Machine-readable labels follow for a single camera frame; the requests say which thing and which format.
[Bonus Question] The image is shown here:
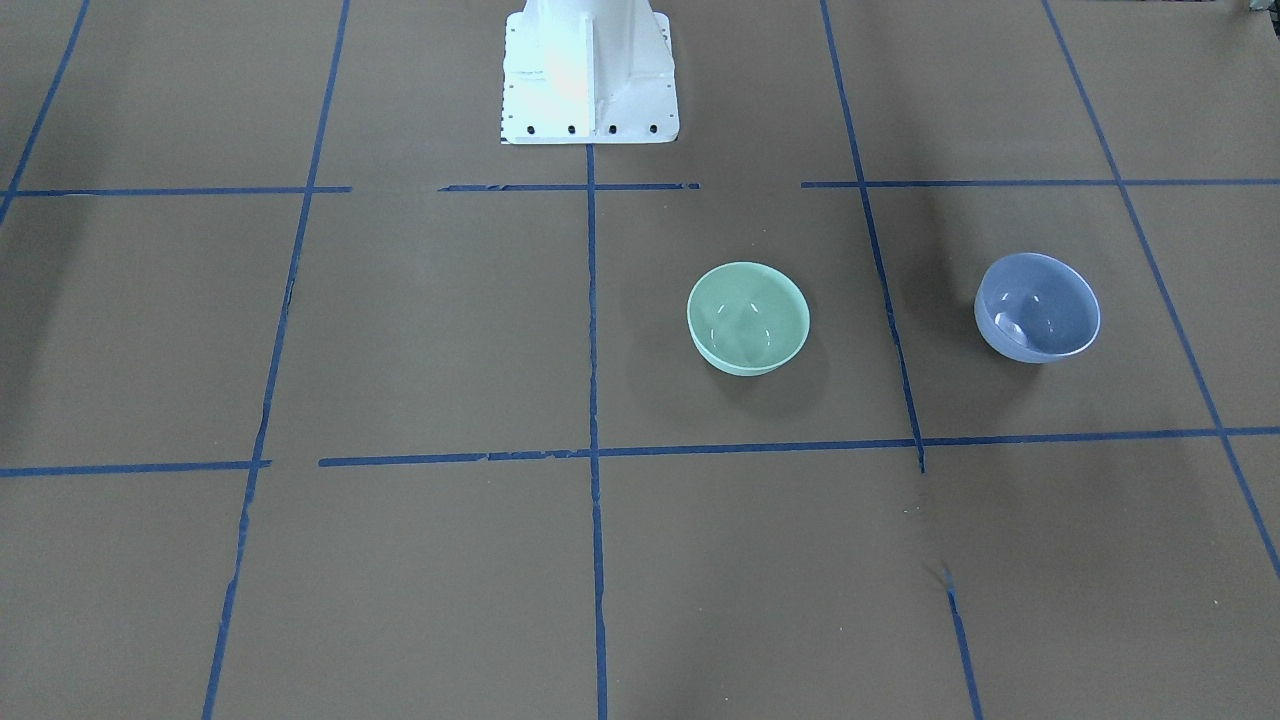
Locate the green bowl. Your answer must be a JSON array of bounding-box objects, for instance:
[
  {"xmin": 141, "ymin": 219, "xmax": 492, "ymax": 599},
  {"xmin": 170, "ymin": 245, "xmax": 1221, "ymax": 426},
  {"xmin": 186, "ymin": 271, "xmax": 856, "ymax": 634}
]
[{"xmin": 686, "ymin": 261, "xmax": 812, "ymax": 377}]

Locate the white pedestal column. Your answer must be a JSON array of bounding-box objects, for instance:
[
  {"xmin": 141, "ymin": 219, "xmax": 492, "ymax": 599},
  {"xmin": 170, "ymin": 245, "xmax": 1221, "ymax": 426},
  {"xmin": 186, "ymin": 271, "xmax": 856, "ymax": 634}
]
[{"xmin": 500, "ymin": 1, "xmax": 680, "ymax": 145}]

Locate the blue bowl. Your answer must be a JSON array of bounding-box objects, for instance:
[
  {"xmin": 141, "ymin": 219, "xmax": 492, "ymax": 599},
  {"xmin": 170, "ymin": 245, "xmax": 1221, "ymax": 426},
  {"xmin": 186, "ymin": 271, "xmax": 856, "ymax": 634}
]
[{"xmin": 973, "ymin": 252, "xmax": 1102, "ymax": 364}]

